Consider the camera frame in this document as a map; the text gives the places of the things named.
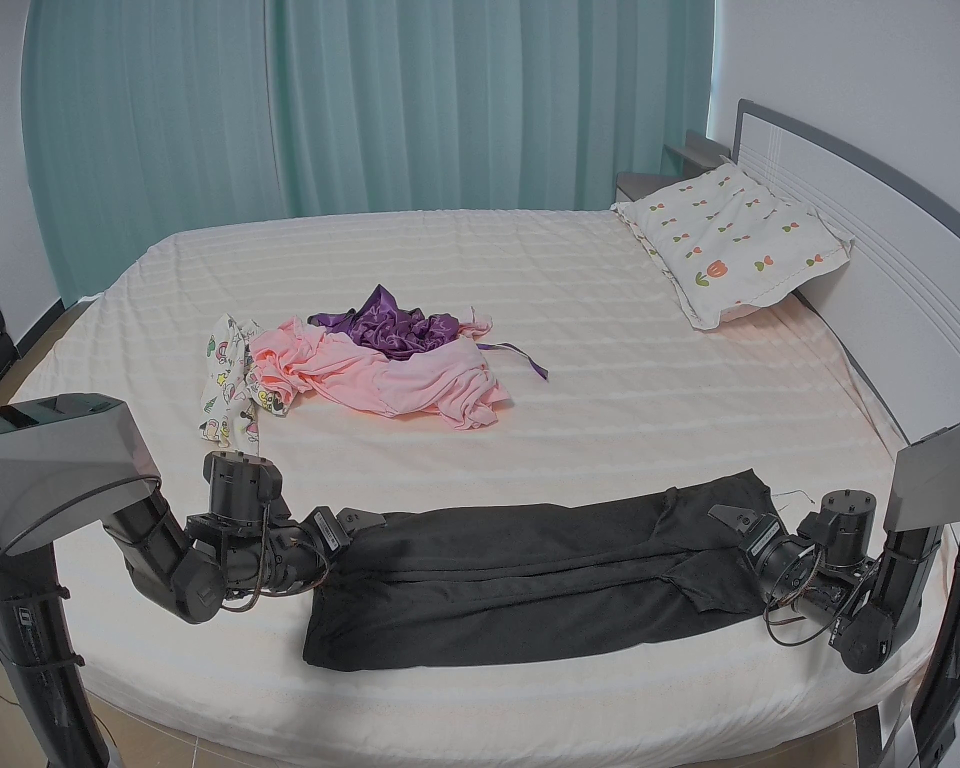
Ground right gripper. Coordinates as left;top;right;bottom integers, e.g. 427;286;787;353
707;502;813;601

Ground black cable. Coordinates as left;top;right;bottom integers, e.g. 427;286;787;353
762;594;837;648

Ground white printed garment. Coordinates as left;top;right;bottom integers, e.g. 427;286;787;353
198;313;290;451

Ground pink garment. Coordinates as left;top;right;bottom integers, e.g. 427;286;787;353
249;306;513;432

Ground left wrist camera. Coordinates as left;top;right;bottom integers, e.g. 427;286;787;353
266;495;316;535

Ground blue-green curtain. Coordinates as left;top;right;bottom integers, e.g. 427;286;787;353
24;0;290;309
277;0;721;222

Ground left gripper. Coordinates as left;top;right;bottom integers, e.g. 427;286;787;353
268;507;387;595

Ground black T-shirt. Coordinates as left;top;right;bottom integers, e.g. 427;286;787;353
301;468;785;672

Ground grey bedside table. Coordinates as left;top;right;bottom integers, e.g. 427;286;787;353
615;129;740;205

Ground white printed pillow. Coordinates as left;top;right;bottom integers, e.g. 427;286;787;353
611;157;856;331

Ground purple garment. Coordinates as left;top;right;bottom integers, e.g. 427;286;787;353
307;283;550;380

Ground bed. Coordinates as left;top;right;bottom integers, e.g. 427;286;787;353
0;97;960;768

